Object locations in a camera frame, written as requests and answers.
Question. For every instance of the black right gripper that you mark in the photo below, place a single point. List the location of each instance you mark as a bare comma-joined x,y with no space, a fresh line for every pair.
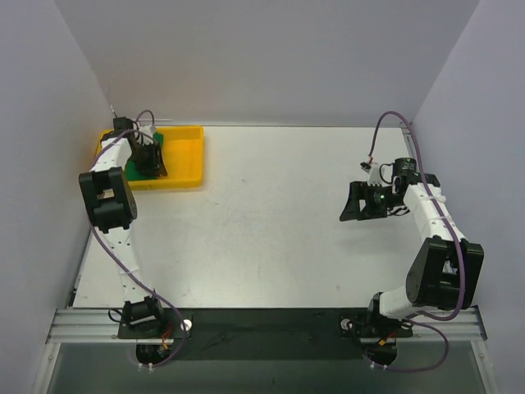
362,200

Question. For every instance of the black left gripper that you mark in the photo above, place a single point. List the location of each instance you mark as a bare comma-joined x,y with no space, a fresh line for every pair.
152,162

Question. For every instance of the green t-shirt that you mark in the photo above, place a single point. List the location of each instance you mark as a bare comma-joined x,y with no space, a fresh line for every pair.
133,139

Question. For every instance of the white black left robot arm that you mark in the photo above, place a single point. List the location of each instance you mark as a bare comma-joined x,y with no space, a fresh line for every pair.
111,209

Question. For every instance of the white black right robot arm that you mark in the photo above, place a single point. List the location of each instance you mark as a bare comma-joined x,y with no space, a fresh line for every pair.
394,305

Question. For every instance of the yellow plastic bin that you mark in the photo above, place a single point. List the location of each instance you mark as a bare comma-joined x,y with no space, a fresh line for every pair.
182,153

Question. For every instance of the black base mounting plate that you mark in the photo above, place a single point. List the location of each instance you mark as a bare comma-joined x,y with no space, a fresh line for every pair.
264,335

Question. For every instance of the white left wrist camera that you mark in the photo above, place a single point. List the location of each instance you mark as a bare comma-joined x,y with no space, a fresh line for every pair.
147,133

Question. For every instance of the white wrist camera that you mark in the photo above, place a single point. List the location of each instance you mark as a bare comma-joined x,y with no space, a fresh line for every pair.
147,133
374,174

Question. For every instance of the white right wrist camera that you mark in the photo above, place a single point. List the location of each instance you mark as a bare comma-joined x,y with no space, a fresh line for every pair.
374,174

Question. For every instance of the aluminium right side rail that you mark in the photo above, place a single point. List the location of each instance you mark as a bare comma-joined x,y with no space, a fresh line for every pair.
437,278

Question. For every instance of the aluminium front frame rail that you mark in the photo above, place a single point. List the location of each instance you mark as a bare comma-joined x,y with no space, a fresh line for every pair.
94,326

